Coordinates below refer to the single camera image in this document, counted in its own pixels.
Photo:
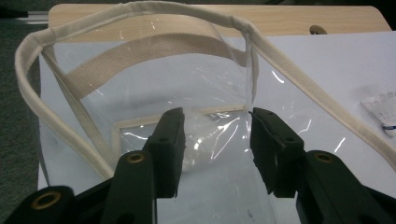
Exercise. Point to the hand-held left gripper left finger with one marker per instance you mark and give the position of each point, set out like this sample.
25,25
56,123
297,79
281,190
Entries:
162,155

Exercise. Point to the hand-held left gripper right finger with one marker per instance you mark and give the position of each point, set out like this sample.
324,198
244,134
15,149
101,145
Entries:
280,155

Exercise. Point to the clear plastic tote bag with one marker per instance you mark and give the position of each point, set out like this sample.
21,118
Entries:
155,49

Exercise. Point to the white shuttlecock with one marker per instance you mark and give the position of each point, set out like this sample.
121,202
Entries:
381,109

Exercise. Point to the white table mat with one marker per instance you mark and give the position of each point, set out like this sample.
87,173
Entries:
342,62

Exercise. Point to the aluminium floor rail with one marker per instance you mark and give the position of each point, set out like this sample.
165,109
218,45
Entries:
34,18

